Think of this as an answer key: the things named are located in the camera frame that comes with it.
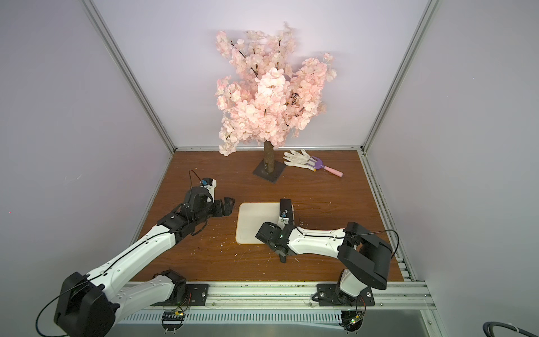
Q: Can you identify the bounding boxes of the cream cutting board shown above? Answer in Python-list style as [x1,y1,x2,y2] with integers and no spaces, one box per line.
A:
[235,202,284,245]

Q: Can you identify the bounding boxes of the black cleaver knife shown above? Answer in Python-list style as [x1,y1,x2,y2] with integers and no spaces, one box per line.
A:
[277,199,296,263]

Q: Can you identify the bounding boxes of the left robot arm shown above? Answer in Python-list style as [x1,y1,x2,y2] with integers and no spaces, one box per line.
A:
[53,183,235,336]

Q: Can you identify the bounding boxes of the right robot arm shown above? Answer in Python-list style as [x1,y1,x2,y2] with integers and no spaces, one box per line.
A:
[255,222,394,306]

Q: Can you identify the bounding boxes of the left circuit board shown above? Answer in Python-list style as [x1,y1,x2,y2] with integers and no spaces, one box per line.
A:
[161,310,186,334]

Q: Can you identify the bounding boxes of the circuit board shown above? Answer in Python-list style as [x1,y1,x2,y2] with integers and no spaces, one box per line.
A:
[341,311,364,332]
[161,310,186,334]

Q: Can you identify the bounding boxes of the right circuit board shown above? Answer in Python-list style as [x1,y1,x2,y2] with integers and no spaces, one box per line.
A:
[341,311,364,332]

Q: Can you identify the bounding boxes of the purple pink garden rake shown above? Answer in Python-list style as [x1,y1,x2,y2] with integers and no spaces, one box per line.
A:
[309,157,344,178]

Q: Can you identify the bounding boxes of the white work glove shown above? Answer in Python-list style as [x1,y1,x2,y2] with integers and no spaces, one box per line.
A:
[283,150,316,171]

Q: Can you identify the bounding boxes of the pink cherry blossom tree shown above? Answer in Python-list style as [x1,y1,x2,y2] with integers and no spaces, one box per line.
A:
[216,25,337,178]

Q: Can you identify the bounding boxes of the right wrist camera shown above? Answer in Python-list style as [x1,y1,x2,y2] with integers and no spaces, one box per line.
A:
[277,216,290,229]

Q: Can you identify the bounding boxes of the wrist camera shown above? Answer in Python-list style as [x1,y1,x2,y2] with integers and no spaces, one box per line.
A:
[200,178,217,196]
[277,216,290,229]

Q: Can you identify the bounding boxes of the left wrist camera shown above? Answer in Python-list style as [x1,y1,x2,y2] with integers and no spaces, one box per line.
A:
[200,178,217,196]

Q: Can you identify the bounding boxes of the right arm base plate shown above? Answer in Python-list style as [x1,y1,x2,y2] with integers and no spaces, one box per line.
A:
[311,283,375,307]

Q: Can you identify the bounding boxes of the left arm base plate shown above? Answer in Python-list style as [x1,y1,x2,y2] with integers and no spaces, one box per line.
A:
[152,283,209,307]

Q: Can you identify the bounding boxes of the aluminium front rail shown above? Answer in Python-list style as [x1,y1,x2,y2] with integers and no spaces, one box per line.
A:
[89,281,437,312]

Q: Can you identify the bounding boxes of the black cable bottom right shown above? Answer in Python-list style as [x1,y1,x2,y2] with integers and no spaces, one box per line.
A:
[482,322,539,337]

